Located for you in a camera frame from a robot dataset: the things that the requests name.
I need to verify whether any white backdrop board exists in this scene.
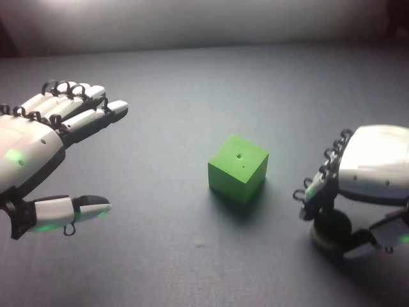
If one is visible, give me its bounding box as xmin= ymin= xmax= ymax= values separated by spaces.
xmin=0 ymin=0 xmax=409 ymax=59

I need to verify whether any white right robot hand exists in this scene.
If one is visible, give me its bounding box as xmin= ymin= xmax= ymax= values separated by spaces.
xmin=292 ymin=124 xmax=409 ymax=260

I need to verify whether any green cube block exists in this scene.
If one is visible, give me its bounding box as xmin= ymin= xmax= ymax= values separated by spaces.
xmin=207 ymin=134 xmax=270 ymax=206

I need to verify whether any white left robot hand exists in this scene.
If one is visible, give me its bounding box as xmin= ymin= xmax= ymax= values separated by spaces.
xmin=0 ymin=79 xmax=129 ymax=240

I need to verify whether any grey table cloth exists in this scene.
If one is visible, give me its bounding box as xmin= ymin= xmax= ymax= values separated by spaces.
xmin=0 ymin=43 xmax=409 ymax=307

